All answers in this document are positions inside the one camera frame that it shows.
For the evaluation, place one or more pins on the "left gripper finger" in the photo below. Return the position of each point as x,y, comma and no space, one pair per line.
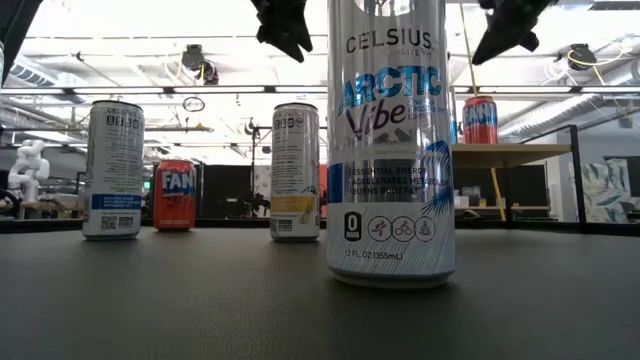
287,37

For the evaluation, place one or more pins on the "red Fanta can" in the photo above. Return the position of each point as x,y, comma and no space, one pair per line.
480,125
175,200

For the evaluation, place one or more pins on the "blue soda can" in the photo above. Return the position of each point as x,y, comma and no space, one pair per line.
455,131

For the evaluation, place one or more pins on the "white Celsius can yellow band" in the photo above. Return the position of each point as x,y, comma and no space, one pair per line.
295,170

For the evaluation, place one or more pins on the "silver Celsius Arctic Vibe can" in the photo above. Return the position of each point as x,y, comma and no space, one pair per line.
390,200

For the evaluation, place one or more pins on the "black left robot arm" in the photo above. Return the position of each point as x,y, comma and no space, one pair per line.
15,25

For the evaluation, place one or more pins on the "long ceiling light fixture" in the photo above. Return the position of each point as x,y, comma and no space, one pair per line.
225,90

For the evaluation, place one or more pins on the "floral patterned cloth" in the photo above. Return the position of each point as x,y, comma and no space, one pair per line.
262,190

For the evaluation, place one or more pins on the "orange cloth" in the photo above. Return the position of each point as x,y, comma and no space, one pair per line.
323,190

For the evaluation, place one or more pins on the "black partition panel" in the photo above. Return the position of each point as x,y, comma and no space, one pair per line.
225,190

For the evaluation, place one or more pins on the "white storage boxes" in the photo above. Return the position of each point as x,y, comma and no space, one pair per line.
461,201

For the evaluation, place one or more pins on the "leaf patterned cloth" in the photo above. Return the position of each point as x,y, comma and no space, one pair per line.
607,190

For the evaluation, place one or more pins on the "white Celsius can blue band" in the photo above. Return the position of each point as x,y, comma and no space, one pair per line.
113,170

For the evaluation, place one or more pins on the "black table mat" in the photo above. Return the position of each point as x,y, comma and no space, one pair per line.
200,310

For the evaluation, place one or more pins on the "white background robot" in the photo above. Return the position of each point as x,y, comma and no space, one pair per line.
29,170

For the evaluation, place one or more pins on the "wooden shelf black frame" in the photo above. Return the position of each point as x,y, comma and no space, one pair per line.
510,155

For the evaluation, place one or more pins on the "black camera stand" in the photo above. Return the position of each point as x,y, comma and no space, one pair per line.
253,170

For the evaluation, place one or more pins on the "black aluminium table frame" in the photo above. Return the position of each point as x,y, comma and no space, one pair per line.
230,223

